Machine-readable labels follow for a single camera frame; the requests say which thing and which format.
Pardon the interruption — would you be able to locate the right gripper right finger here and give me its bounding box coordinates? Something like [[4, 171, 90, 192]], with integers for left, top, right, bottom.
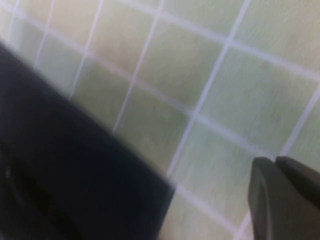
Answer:
[[274, 155, 320, 213]]

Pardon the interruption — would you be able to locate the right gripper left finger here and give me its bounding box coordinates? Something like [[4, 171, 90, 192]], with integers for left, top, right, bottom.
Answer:
[[247, 156, 320, 240]]

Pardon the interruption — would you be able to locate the black glasses case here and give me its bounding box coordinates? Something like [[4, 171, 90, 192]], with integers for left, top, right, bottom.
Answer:
[[0, 41, 176, 240]]

